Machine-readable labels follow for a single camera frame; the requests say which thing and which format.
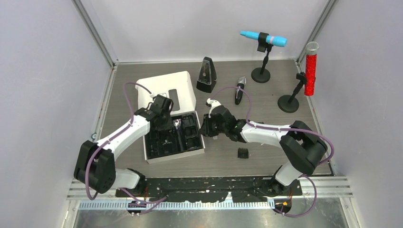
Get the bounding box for black metronome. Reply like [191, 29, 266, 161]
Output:
[196, 57, 217, 93]

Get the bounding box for black stand of blue microphone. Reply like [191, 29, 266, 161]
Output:
[250, 32, 274, 84]

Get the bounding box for red glitter microphone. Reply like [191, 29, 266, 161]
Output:
[304, 41, 319, 96]

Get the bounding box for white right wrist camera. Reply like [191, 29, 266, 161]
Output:
[205, 98, 221, 118]

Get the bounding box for black clipper comb guard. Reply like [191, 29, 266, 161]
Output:
[237, 148, 249, 159]

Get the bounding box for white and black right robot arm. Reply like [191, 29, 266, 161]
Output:
[200, 105, 328, 195]

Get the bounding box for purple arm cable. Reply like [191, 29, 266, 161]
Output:
[210, 86, 335, 219]
[86, 82, 169, 216]

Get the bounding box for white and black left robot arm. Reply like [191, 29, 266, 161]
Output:
[73, 95, 173, 197]

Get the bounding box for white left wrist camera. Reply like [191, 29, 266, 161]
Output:
[152, 93, 168, 100]

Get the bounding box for white box with black tray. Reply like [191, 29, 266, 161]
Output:
[137, 71, 205, 164]

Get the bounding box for black stand of red microphone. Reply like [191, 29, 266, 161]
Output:
[278, 72, 307, 113]

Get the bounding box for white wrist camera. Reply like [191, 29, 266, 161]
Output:
[152, 93, 168, 100]
[205, 98, 221, 118]

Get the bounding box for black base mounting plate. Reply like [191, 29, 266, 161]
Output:
[115, 176, 302, 203]

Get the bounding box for black and silver hair clipper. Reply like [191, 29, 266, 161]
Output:
[235, 76, 246, 105]

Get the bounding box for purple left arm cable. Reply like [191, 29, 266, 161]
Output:
[86, 82, 169, 216]

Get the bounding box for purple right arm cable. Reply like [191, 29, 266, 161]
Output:
[210, 86, 335, 219]

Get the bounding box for blue microphone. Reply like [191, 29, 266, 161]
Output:
[240, 31, 287, 47]

